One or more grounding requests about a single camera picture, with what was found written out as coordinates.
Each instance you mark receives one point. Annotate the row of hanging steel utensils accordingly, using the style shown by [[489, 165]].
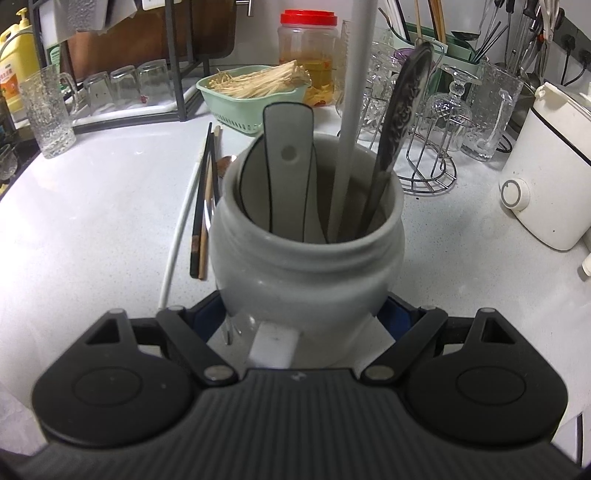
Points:
[[512, 37]]

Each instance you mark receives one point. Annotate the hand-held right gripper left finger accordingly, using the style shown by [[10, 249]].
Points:
[[210, 316]]

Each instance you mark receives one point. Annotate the black chopstick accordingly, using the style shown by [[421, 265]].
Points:
[[203, 184], [207, 184]]

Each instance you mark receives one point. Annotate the light wooden chopstick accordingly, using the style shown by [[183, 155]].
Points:
[[204, 258], [418, 21]]

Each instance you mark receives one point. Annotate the tall textured glass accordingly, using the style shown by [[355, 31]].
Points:
[[385, 41]]

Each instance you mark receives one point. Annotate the white paper towel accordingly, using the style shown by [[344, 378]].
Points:
[[18, 424]]

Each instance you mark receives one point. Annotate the wooden cutting board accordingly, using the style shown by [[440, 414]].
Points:
[[129, 37]]

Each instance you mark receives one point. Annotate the glass mug right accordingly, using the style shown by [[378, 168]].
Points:
[[489, 110]]

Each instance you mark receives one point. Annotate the green plastic basket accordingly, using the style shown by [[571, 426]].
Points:
[[231, 111]]

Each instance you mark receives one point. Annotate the green utensil holder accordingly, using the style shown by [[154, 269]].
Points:
[[455, 51]]

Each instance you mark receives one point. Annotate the yellow plastic bottle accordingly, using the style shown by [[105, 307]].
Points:
[[18, 55]]

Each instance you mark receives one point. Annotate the pale thin noodle bundle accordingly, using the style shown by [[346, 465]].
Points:
[[258, 81]]

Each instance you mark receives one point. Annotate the steel ladle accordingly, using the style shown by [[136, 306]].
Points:
[[464, 36]]

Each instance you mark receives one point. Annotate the bubble-textured cloth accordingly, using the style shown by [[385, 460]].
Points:
[[87, 14]]

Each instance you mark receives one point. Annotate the embossed silver spoon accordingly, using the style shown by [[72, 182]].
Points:
[[406, 101]]

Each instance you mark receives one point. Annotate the white ceramic jar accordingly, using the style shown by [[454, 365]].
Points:
[[300, 277]]

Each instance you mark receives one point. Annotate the silver fork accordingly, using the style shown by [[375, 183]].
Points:
[[229, 332]]

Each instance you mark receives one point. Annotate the black chopsticks bundle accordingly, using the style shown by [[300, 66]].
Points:
[[489, 41]]

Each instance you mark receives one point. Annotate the small crystal glass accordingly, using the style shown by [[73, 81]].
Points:
[[8, 161]]

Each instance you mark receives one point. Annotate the clear drinking glass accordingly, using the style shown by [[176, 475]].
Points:
[[98, 94], [154, 83], [125, 90]]

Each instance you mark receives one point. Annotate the copper spoon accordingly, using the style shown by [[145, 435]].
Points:
[[226, 164]]

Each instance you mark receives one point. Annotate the white plastic board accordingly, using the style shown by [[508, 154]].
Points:
[[153, 4], [53, 23]]

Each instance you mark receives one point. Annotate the black metal dish rack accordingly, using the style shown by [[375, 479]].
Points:
[[178, 69]]

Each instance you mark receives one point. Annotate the brown chopsticks pair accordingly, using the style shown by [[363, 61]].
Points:
[[437, 21]]

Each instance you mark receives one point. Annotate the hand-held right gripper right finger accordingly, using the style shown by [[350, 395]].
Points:
[[397, 318]]

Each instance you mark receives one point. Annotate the textured glass mug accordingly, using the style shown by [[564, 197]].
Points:
[[48, 120]]

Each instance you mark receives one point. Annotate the white chopstick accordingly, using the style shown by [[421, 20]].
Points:
[[355, 69], [178, 235]]

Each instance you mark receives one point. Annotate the red-lidded plastic jar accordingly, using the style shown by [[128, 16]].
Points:
[[307, 50]]

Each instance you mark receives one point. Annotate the black wall socket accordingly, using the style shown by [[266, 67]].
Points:
[[567, 42]]

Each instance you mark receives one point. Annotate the white electric cooker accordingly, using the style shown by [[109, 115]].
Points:
[[545, 194]]

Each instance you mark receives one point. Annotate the white tray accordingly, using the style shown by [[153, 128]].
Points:
[[138, 114]]

